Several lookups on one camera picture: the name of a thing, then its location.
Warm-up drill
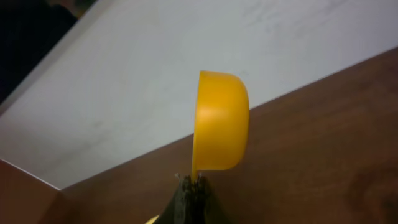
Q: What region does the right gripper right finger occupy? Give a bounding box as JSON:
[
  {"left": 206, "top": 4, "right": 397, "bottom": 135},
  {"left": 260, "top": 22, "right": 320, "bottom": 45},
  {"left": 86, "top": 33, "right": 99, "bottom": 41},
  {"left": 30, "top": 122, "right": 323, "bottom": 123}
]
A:
[{"left": 194, "top": 175, "right": 232, "bottom": 224}]

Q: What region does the yellow measuring scoop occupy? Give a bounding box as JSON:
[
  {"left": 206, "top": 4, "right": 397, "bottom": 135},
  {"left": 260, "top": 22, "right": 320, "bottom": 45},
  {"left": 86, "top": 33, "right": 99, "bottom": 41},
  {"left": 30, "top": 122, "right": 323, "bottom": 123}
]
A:
[{"left": 191, "top": 71, "right": 249, "bottom": 182}]

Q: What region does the brown cardboard side panel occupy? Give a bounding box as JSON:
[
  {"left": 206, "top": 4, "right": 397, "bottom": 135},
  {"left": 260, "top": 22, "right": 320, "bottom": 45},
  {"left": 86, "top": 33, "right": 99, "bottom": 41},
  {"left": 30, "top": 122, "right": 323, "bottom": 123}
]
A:
[{"left": 1, "top": 161, "right": 67, "bottom": 224}]

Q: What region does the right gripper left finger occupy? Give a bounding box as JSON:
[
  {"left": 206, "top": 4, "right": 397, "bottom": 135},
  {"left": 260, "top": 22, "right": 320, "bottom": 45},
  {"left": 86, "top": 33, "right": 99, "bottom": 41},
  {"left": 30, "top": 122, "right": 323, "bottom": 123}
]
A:
[{"left": 154, "top": 175, "right": 194, "bottom": 224}]

